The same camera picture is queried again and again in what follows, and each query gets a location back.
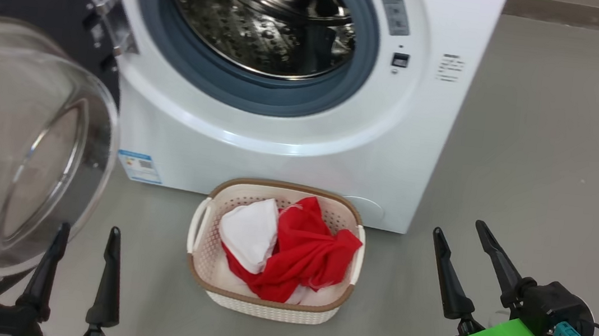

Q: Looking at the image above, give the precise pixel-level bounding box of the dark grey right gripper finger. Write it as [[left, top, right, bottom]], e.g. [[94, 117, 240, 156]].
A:
[[422, 227, 495, 333], [466, 220, 543, 314]]

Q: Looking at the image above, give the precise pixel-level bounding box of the blue energy label sticker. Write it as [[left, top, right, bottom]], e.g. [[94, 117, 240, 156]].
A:
[[115, 149, 165, 185]]

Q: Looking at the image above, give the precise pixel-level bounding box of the round drain filter cover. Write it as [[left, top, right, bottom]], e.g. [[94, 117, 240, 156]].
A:
[[340, 195, 387, 226]]

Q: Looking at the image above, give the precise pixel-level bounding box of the cream brown-rimmed laundry basket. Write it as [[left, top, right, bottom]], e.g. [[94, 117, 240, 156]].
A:
[[179, 171, 372, 331]]

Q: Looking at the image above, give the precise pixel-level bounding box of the steel perforated washer drum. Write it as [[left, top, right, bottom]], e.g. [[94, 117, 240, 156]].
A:
[[155, 0, 362, 88]]

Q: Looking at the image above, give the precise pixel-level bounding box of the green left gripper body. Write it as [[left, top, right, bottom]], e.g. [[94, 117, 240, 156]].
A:
[[0, 303, 128, 336]]

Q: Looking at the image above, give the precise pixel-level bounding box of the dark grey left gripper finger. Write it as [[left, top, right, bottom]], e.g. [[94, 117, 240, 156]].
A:
[[84, 225, 131, 334], [15, 218, 72, 324]]

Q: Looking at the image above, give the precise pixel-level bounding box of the metal washing machine door hinge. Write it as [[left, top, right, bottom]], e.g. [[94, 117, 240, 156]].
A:
[[86, 0, 145, 59]]

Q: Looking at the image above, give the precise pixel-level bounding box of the grey caution sticker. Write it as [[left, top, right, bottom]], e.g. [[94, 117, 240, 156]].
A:
[[370, 0, 414, 38]]

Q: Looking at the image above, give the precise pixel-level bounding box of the printed text notice label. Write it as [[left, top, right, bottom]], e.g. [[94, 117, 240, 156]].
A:
[[437, 53, 466, 85]]

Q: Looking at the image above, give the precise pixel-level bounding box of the red cloth garment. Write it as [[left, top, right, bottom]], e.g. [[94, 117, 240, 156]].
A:
[[211, 186, 368, 312]]

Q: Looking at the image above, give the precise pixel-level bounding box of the white front-load washing machine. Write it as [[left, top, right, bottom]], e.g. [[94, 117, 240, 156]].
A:
[[0, 0, 510, 244]]

